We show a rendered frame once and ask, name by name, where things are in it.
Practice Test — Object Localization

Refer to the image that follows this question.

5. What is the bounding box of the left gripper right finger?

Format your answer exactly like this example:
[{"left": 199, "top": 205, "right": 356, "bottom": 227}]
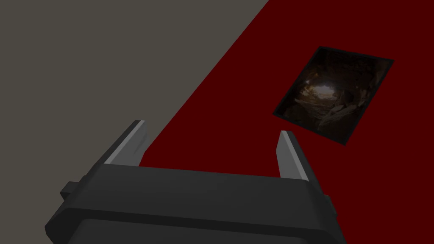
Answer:
[{"left": 275, "top": 130, "right": 317, "bottom": 184}]

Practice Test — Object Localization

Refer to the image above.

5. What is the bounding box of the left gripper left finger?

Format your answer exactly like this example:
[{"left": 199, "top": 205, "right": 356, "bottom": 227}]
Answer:
[{"left": 97, "top": 119, "right": 150, "bottom": 167}]

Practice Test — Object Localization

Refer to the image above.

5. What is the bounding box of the dark framed cave picture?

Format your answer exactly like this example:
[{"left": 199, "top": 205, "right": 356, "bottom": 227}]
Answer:
[{"left": 272, "top": 45, "right": 395, "bottom": 146}]

